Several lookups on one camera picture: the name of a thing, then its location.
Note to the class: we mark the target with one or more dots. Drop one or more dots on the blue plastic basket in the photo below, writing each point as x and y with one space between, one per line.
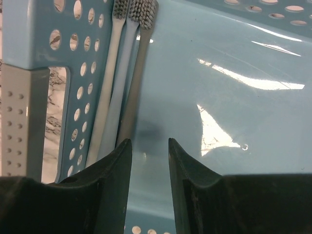
229 80

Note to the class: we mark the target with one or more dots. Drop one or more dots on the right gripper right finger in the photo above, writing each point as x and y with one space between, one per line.
206 202

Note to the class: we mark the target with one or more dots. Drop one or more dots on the grey toothbrush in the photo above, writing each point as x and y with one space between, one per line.
109 135
147 23
119 13

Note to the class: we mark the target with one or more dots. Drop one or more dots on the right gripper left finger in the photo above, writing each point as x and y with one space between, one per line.
93 201

